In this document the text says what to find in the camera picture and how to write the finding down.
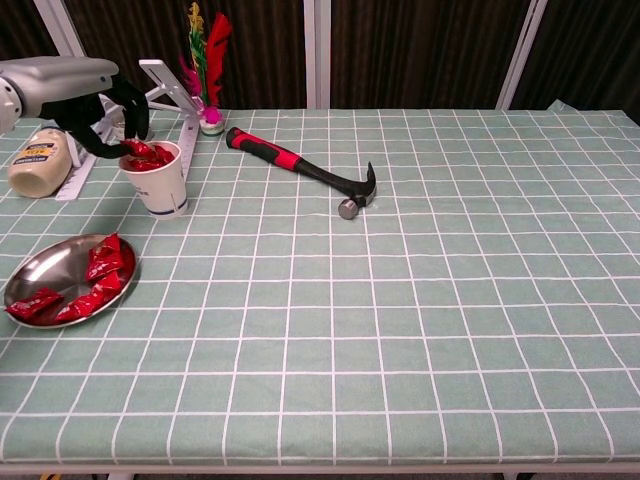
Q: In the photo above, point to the dark brown curtain panel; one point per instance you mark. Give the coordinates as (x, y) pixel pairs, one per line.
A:
(590, 50)
(20, 27)
(265, 50)
(415, 50)

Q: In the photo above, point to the white paper cup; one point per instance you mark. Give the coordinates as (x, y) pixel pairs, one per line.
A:
(160, 195)

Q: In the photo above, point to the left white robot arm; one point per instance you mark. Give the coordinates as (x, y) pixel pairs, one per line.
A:
(7, 107)

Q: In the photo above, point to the bowl of red candies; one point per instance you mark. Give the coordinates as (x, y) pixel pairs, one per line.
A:
(55, 270)

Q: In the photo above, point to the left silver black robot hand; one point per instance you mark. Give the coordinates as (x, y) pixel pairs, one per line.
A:
(60, 82)

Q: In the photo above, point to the green checked tablecloth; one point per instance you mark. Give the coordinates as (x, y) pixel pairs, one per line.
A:
(400, 300)

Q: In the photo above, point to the red black claw hammer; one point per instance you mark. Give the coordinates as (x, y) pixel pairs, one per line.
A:
(280, 155)

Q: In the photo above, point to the silver folding laptop stand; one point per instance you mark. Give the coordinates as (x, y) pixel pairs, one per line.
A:
(170, 85)

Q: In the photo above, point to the white partition frame post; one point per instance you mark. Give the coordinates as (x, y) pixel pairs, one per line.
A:
(522, 55)
(57, 27)
(317, 55)

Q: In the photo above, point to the mayonnaise squeeze bottle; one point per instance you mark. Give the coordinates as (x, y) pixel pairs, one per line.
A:
(37, 170)

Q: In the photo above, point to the red green flower decoration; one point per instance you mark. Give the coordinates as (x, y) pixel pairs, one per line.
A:
(217, 45)

